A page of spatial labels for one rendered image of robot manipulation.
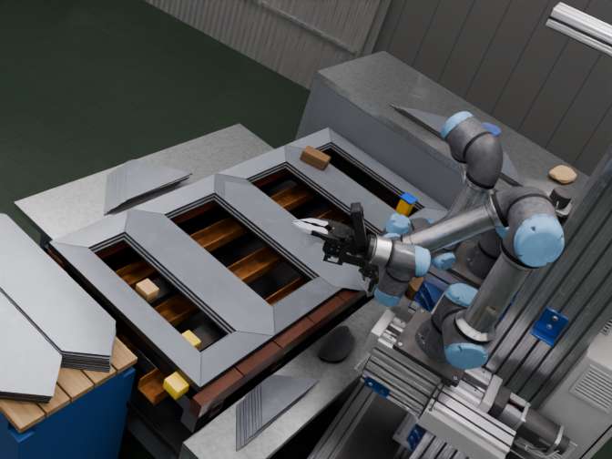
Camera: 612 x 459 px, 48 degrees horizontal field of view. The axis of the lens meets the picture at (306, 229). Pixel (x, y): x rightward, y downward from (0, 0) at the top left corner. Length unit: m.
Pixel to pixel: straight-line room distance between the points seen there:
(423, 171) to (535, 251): 1.56
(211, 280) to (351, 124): 1.30
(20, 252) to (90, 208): 0.44
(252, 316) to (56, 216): 0.84
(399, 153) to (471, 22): 1.92
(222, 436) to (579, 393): 1.09
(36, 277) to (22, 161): 1.93
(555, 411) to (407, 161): 1.41
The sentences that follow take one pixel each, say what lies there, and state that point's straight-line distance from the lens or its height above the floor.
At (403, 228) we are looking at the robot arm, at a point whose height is 1.20.
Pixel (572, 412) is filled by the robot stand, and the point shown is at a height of 1.02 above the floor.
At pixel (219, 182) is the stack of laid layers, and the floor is 0.84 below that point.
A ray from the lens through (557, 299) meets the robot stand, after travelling 2.18.
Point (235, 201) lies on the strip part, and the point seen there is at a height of 0.84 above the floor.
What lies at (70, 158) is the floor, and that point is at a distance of 4.26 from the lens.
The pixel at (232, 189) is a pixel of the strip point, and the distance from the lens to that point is 2.83.
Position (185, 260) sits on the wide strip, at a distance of 2.46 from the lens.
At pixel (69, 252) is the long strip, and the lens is 2.43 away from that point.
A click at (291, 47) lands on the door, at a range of 5.58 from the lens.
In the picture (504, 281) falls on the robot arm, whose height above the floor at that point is 1.48.
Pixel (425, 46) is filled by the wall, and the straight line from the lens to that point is 5.16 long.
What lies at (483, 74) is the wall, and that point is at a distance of 5.08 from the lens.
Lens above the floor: 2.51
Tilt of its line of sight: 38 degrees down
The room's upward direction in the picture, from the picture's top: 20 degrees clockwise
